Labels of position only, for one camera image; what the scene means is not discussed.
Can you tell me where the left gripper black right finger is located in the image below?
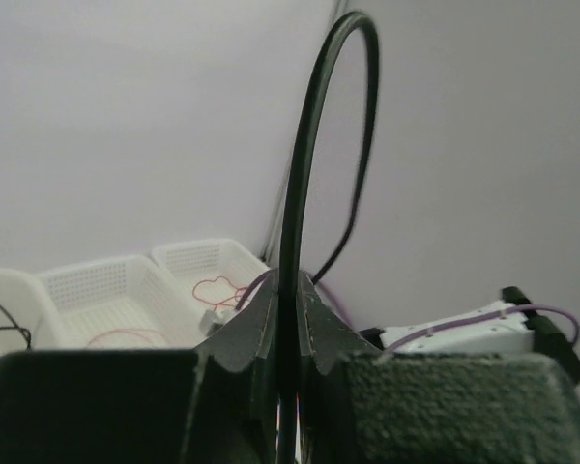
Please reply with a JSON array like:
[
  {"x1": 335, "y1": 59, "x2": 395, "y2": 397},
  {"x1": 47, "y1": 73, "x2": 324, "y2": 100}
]
[{"x1": 296, "y1": 277, "x2": 580, "y2": 463}]

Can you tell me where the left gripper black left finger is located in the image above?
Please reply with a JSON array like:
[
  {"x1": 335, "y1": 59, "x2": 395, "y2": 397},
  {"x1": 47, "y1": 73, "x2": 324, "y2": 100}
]
[{"x1": 0, "y1": 275, "x2": 276, "y2": 463}]

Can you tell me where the long black usb cable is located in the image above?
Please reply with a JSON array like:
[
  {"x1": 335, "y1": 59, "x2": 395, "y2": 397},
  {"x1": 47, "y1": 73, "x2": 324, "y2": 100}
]
[{"x1": 273, "y1": 12, "x2": 382, "y2": 464}]

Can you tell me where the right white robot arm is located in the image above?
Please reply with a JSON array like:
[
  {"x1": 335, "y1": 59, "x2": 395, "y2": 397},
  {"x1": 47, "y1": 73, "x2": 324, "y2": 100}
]
[{"x1": 361, "y1": 286, "x2": 580, "y2": 385}]

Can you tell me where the right white perforated basket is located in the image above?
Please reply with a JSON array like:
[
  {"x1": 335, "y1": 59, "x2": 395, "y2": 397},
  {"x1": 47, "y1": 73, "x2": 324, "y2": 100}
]
[{"x1": 151, "y1": 239, "x2": 268, "y2": 332}]

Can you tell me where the white perforated basket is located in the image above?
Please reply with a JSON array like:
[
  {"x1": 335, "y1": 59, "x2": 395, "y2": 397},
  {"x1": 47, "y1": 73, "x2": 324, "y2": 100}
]
[
  {"x1": 38, "y1": 255, "x2": 205, "y2": 349},
  {"x1": 151, "y1": 239, "x2": 268, "y2": 332}
]

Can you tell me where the middle white perforated basket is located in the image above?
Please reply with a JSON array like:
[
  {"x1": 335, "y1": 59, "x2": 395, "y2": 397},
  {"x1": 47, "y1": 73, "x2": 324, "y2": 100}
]
[{"x1": 38, "y1": 255, "x2": 205, "y2": 349}]

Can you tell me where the solid white plastic bin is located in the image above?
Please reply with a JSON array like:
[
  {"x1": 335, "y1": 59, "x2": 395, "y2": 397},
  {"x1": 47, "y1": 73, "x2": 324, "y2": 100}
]
[{"x1": 0, "y1": 269, "x2": 67, "y2": 357}]

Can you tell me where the thin red wire loop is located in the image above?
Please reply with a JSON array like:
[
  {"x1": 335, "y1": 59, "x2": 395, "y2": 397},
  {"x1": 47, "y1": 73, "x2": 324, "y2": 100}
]
[{"x1": 85, "y1": 328, "x2": 168, "y2": 349}]

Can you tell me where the red wire in right basket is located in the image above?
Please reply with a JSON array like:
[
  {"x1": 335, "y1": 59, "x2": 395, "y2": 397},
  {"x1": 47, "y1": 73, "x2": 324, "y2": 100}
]
[{"x1": 191, "y1": 275, "x2": 252, "y2": 313}]

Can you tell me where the black cable in bin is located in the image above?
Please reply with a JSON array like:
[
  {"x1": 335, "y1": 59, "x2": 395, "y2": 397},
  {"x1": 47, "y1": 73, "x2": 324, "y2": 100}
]
[{"x1": 0, "y1": 299, "x2": 33, "y2": 349}]

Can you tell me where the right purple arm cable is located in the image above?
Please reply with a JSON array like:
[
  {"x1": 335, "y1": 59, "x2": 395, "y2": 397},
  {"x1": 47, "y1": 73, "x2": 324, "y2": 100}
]
[{"x1": 234, "y1": 269, "x2": 580, "y2": 357}]

